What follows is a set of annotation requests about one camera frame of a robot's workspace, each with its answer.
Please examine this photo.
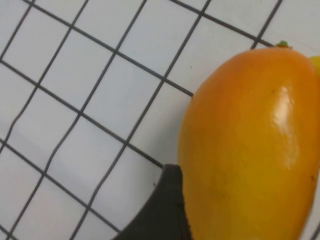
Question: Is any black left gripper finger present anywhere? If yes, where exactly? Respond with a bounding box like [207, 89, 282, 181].
[117, 163, 194, 240]

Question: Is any reddish orange mango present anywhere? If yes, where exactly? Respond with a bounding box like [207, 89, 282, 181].
[177, 41, 320, 240]

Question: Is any banana with green tip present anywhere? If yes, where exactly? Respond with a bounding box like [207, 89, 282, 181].
[309, 55, 320, 72]

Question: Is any white checked tablecloth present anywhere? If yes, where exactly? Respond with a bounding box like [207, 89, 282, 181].
[0, 0, 320, 240]

